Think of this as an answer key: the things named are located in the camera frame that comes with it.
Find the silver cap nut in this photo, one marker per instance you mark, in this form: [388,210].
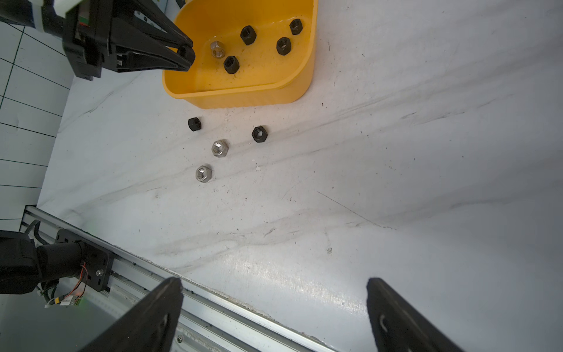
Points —
[217,49]
[204,173]
[220,148]

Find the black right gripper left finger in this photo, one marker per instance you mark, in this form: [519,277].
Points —
[148,326]

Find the aluminium mounting rail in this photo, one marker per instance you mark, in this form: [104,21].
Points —
[208,321]

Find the yellow plastic storage box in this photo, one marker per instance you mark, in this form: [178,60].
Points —
[264,77]

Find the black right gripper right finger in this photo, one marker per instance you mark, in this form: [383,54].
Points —
[398,326]

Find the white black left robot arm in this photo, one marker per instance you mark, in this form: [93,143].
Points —
[121,36]

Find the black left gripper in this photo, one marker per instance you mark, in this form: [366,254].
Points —
[89,47]

